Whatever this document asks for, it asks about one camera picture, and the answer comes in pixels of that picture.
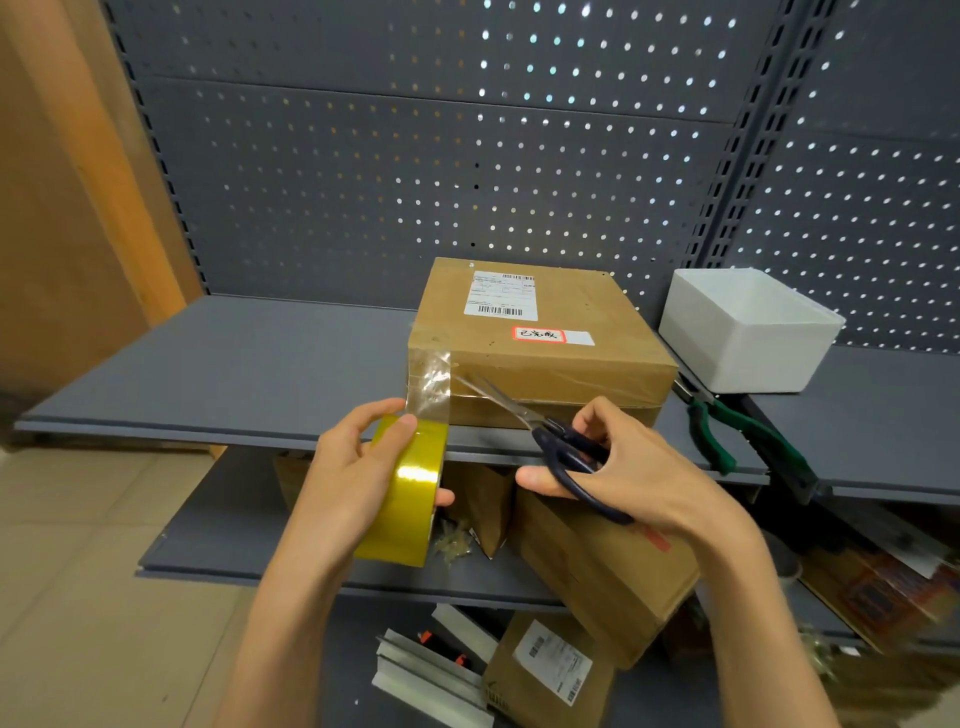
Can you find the black scissors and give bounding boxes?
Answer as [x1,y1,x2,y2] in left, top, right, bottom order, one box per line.
[452,372,635,526]

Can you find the cardboard box red lettering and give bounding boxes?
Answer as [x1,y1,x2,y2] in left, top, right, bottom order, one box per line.
[509,491,703,671]

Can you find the cardboard box red blue print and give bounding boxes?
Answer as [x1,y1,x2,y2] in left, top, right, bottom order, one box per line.
[798,543,960,658]

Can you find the person's left hand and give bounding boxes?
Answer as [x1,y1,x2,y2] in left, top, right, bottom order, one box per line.
[281,397,457,586]

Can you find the white flat strips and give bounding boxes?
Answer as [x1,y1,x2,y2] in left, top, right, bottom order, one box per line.
[371,603,502,728]

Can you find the crumpled clear plastic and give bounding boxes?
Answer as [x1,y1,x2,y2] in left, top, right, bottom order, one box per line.
[798,626,864,684]

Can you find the yellow tape roll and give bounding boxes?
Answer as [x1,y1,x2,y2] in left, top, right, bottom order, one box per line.
[352,350,454,569]

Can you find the cardboard box torn white sticker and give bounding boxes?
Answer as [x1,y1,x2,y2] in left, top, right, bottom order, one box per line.
[271,453,313,515]

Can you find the green handled needle-nose pliers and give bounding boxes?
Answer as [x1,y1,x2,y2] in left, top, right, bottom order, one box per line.
[671,374,823,493]

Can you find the cardboard box barcode label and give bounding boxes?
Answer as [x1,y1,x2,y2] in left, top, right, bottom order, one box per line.
[482,612,618,728]

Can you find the brown cardboard box white labels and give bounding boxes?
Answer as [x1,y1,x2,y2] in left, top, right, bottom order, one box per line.
[407,257,680,431]

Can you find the grey perforated back panel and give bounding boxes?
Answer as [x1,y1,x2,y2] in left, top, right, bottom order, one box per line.
[719,0,960,354]
[101,0,796,310]

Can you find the brown wooden panel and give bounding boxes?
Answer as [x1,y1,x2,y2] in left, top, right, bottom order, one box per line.
[0,0,204,451]

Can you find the white plastic bin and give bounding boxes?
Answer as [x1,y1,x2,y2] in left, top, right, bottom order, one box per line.
[658,267,847,395]

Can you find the person's left forearm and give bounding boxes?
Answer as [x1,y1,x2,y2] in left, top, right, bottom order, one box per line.
[213,554,358,728]

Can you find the grey slotted upright post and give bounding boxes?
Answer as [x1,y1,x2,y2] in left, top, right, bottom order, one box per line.
[686,0,838,270]
[97,0,211,295]

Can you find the person's right hand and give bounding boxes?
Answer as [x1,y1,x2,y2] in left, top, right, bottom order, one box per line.
[514,395,757,558]

